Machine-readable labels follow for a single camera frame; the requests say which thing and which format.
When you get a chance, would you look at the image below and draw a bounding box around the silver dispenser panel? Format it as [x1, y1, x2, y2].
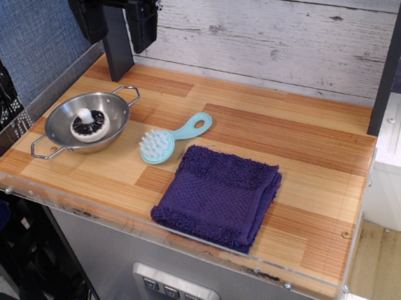
[132, 262, 220, 300]

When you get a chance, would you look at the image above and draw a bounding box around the light blue scrub brush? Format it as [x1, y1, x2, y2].
[139, 113, 213, 165]

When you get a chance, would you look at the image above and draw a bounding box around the purple cloth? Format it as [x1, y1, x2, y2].
[150, 145, 282, 254]

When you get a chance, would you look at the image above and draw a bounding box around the steel two-handled bowl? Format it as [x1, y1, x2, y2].
[31, 85, 141, 160]

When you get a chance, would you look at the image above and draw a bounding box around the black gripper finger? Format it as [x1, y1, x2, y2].
[126, 0, 159, 54]
[67, 0, 107, 43]

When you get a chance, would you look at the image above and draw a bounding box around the dark support post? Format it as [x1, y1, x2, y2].
[103, 6, 134, 82]
[367, 2, 401, 136]

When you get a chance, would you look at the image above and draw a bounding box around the dark right support post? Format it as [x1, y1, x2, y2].
[367, 2, 401, 136]

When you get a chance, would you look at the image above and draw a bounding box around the dark left support post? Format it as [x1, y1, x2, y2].
[103, 6, 134, 82]

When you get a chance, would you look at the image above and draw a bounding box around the white toy mushroom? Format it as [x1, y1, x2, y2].
[70, 108, 111, 143]

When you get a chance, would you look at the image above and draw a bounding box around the clear acrylic table guard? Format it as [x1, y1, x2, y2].
[0, 57, 374, 300]

